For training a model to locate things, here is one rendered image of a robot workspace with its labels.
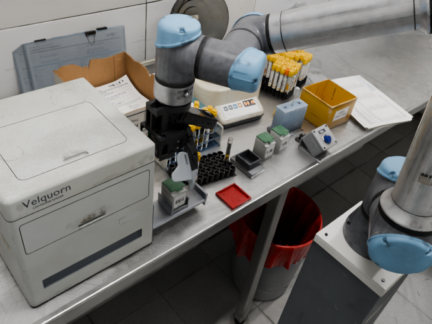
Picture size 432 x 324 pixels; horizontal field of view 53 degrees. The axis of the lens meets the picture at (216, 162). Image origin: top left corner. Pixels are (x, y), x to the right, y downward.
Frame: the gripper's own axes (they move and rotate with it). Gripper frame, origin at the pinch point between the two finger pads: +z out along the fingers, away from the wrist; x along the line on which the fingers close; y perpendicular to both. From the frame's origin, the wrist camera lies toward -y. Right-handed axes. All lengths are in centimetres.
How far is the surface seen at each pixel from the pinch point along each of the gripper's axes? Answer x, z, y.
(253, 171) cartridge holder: 0.9, 13.5, -27.8
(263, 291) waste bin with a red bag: 4, 93, -52
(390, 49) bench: -25, 15, -144
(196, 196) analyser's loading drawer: 1.3, 11.0, -6.5
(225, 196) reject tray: 3.0, 14.7, -15.6
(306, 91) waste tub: -11, 5, -63
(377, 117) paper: 5, 13, -85
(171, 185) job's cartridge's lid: 0.0, 4.3, 0.8
